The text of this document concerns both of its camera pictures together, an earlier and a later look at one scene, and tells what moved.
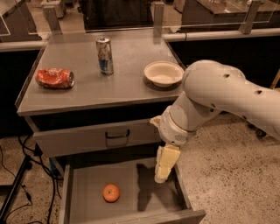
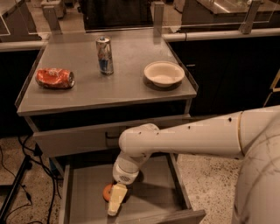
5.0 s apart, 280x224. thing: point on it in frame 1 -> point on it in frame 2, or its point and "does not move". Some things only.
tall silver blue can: [105, 55] does not move
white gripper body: [172, 129] -> [126, 175]
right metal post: [246, 25] does not move
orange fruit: [111, 192] does not move
